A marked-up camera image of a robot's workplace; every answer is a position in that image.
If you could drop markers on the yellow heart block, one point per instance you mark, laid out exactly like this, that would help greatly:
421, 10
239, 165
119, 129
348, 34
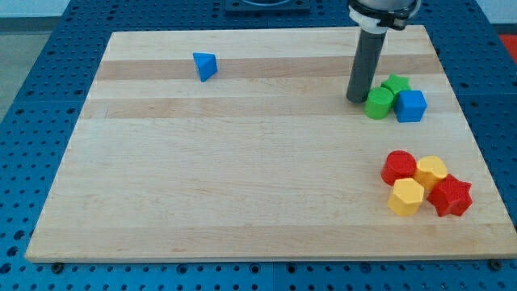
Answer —
429, 171

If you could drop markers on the yellow hexagon block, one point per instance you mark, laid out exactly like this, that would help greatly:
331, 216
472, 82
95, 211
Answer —
406, 197

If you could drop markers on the green cylinder block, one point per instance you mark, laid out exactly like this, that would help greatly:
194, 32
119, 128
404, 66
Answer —
379, 103

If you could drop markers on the red cylinder block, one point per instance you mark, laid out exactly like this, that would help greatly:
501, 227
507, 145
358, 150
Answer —
399, 164

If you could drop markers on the red star block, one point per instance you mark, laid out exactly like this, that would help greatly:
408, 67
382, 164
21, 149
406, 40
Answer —
451, 196

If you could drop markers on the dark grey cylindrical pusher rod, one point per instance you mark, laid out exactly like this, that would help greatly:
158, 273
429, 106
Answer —
367, 55

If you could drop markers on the green star block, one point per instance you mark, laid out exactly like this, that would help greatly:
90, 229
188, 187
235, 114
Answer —
396, 83

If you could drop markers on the wooden board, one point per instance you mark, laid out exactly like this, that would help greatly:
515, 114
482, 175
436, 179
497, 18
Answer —
265, 161

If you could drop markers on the blue cube block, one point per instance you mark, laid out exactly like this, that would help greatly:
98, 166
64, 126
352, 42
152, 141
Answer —
410, 106

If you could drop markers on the blue triangle block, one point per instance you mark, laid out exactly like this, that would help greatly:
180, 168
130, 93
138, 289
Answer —
206, 65

